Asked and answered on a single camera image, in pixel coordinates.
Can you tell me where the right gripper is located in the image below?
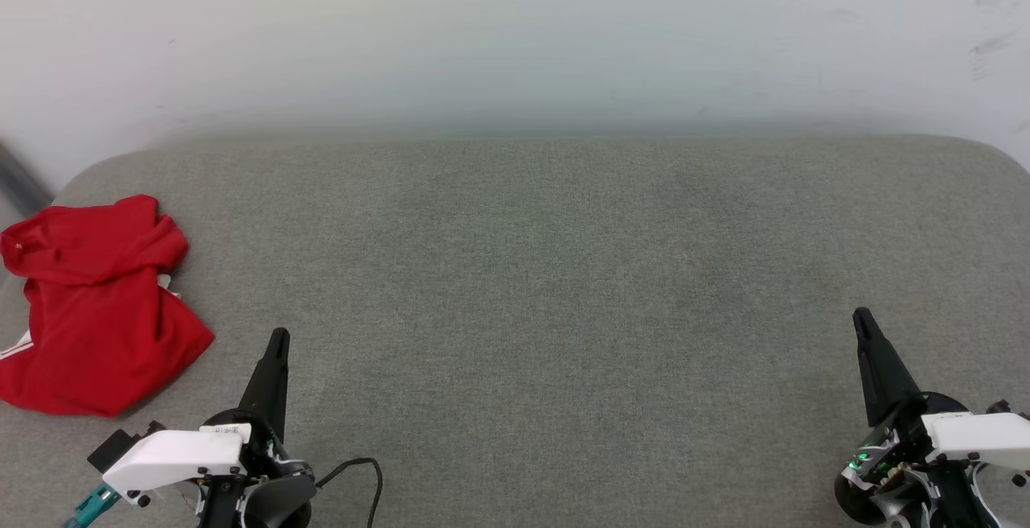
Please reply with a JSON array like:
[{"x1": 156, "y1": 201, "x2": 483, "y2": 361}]
[{"x1": 841, "y1": 307, "x2": 981, "y2": 528}]

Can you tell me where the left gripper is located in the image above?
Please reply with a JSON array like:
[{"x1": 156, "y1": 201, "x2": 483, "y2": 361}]
[{"x1": 197, "y1": 328, "x2": 316, "y2": 528}]

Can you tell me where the red sports shirt white trim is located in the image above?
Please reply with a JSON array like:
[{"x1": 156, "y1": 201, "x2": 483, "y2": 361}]
[{"x1": 0, "y1": 194, "x2": 216, "y2": 419}]

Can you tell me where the thin black cable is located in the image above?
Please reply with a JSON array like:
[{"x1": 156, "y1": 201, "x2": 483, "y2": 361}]
[{"x1": 315, "y1": 457, "x2": 384, "y2": 528}]

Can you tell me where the teal cable connector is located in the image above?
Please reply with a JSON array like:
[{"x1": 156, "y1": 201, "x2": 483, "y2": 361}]
[{"x1": 64, "y1": 484, "x2": 122, "y2": 528}]

